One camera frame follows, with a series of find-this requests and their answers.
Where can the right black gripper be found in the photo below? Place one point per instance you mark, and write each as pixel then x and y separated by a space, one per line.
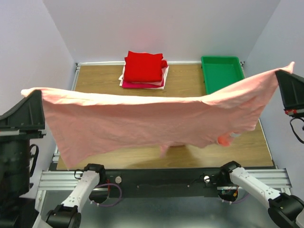
pixel 291 87

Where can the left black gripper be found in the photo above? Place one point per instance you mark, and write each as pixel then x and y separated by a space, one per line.
pixel 28 114

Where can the pink polo shirt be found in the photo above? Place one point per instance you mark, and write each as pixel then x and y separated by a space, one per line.
pixel 86 124

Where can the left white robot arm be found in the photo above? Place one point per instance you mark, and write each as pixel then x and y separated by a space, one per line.
pixel 68 213

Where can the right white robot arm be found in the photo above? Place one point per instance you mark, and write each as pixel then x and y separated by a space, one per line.
pixel 286 211

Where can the green plastic tray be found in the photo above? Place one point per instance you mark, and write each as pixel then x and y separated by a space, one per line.
pixel 220 71

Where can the magenta folded shirt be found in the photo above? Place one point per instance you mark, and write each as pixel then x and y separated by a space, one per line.
pixel 140 85

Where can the red folded shirt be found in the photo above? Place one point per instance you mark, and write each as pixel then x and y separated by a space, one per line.
pixel 144 67

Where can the aluminium frame rail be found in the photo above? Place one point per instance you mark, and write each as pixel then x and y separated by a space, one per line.
pixel 49 183

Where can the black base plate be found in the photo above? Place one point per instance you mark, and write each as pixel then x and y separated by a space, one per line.
pixel 163 183

